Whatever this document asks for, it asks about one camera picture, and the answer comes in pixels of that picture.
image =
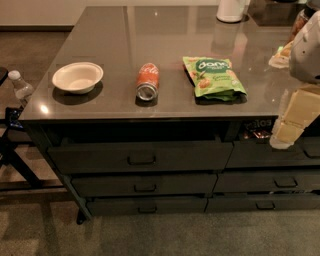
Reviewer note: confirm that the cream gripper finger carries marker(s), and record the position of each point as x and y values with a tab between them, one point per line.
296	112

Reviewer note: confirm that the dark drawer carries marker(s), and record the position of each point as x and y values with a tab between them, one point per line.
251	154
84	158
146	205
263	203
170	184
266	181

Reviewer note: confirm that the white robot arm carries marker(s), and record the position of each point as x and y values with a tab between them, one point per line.
304	59

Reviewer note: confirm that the snack packs in drawer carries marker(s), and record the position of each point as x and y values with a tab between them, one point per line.
258	128

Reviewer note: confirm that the glass jar of nuts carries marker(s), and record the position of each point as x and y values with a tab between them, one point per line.
310	7

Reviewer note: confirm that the green snack bag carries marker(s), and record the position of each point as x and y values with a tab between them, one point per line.
214	79

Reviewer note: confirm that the white cylindrical container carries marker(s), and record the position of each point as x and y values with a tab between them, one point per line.
231	11

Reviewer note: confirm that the red soda can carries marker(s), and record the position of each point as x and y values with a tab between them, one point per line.
147	82

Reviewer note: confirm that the white paper bowl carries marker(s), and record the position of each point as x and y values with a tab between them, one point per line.
78	78

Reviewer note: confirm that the clear plastic water bottle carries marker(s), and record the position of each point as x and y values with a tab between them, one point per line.
22	89

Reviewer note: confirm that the black side stand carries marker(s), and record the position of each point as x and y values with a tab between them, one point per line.
13	135

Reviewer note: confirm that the dark cabinet frame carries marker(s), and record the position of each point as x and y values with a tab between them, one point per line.
55	133

